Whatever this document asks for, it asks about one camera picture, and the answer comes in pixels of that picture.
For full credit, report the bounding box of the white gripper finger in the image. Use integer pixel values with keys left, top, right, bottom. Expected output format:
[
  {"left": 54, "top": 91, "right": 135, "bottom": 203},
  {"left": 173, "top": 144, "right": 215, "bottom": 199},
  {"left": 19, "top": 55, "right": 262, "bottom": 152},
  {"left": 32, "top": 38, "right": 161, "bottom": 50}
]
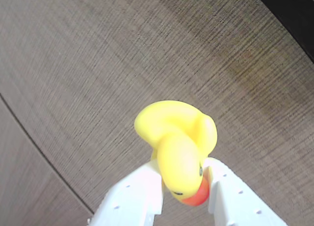
[
  {"left": 87, "top": 159, "right": 165, "bottom": 226},
  {"left": 202, "top": 157, "right": 289, "bottom": 226}
]

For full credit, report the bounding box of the black flat board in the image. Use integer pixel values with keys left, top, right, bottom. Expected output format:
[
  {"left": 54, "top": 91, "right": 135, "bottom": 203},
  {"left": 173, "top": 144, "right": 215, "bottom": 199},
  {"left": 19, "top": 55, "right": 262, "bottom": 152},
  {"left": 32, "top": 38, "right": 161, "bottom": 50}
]
[{"left": 251, "top": 0, "right": 314, "bottom": 64}]

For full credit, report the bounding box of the yellow rubber duck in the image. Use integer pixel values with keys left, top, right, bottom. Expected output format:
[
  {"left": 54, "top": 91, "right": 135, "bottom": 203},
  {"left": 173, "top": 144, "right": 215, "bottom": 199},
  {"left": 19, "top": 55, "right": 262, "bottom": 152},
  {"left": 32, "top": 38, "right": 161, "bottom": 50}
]
[{"left": 134, "top": 100, "right": 218, "bottom": 207}]

